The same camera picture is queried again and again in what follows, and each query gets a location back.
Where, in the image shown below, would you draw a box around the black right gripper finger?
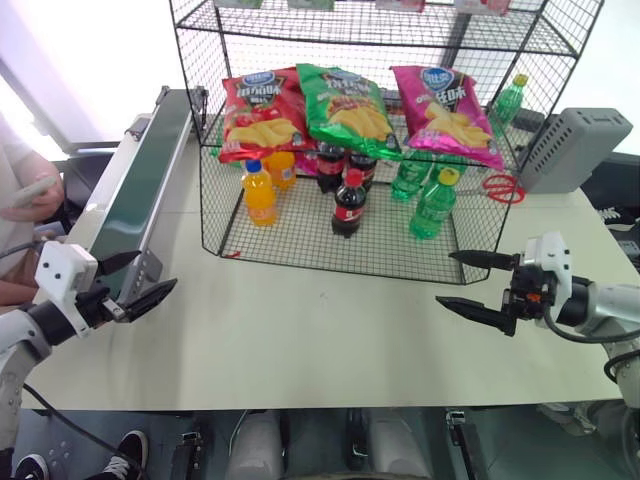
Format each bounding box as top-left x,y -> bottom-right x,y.
448,249 -> 523,273
435,295 -> 517,338

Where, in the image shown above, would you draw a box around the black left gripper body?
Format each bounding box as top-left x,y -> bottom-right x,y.
74,286 -> 135,329

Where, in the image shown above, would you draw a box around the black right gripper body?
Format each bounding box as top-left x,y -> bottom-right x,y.
502,266 -> 552,320

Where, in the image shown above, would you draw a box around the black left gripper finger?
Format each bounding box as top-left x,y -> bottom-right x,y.
96,250 -> 143,277
119,277 -> 179,323

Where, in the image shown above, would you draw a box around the green conveyor belt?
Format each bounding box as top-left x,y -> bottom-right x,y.
67,85 -> 211,302

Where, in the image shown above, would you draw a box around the person's bare hand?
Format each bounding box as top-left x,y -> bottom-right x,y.
0,171 -> 67,222

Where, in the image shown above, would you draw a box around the red scissors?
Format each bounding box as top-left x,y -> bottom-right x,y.
481,171 -> 528,204

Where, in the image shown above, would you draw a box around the green soda bottle yellow cap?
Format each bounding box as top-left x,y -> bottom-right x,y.
491,73 -> 531,139
389,149 -> 437,203
408,167 -> 461,242

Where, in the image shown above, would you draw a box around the black office chair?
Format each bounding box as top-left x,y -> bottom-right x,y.
52,141 -> 121,236

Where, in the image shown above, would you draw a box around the black side desk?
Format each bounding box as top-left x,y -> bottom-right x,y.
578,149 -> 640,274

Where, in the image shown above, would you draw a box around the grey perforated box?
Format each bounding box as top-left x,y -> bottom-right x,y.
516,106 -> 634,195

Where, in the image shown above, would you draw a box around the cola bottle red cap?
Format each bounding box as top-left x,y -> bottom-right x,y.
330,168 -> 370,239
346,149 -> 379,192
315,141 -> 348,194

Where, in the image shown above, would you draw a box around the person in white shirt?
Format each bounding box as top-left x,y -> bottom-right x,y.
0,112 -> 67,309

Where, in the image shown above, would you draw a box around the black and white sneaker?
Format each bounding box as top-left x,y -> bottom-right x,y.
101,429 -> 151,480
13,453 -> 51,480

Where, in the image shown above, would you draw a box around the pink potato chips bag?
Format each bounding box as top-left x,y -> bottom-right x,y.
389,64 -> 508,172

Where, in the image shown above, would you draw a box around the orange soda bottle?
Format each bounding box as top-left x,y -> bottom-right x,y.
241,159 -> 278,229
263,149 -> 298,192

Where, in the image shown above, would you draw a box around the grey rounded robot leg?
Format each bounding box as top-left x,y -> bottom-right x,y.
366,408 -> 432,480
233,409 -> 287,480

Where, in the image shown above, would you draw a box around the red potato chips bag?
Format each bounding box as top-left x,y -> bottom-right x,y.
218,66 -> 319,166

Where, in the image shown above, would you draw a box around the small pink snack bag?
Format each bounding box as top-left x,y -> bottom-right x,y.
294,149 -> 322,177

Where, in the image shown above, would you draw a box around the green potato chips bag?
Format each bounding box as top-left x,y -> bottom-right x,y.
295,62 -> 404,162

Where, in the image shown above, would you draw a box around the pink snack box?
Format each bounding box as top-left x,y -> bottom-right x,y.
374,0 -> 427,14
453,0 -> 507,17

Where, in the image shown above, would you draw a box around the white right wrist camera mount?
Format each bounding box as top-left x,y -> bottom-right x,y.
519,230 -> 572,312

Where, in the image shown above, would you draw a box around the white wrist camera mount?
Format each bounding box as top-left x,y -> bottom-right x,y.
519,230 -> 572,312
34,241 -> 100,338

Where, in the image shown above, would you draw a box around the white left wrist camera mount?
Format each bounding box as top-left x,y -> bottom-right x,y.
34,241 -> 100,338

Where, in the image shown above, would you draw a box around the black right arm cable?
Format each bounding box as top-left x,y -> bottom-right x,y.
541,298 -> 640,385

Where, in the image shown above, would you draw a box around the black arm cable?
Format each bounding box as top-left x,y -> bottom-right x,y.
541,298 -> 640,385
19,380 -> 132,467

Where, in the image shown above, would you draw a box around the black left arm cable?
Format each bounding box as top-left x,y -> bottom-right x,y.
19,380 -> 132,467

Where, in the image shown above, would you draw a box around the black table leg bracket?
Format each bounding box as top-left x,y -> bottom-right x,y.
444,409 -> 487,480
171,431 -> 205,480

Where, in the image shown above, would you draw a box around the black wire rack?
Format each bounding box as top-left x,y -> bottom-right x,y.
168,0 -> 606,286

